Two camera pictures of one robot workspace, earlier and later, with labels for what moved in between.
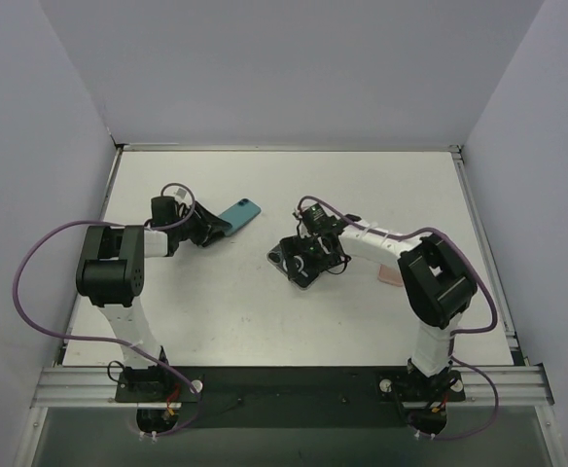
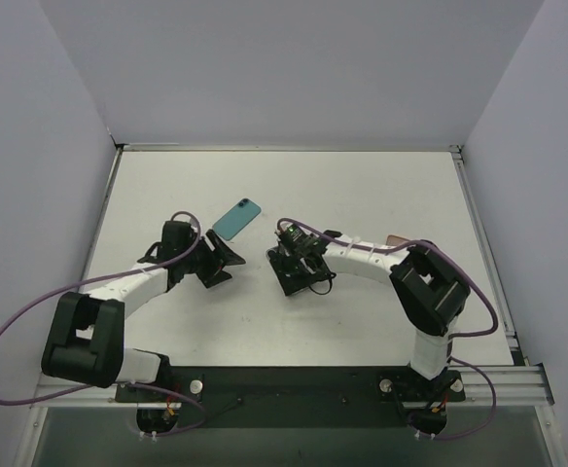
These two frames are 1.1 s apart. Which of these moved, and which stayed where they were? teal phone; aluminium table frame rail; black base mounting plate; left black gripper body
Moved: left black gripper body
Stayed: aluminium table frame rail; black base mounting plate; teal phone
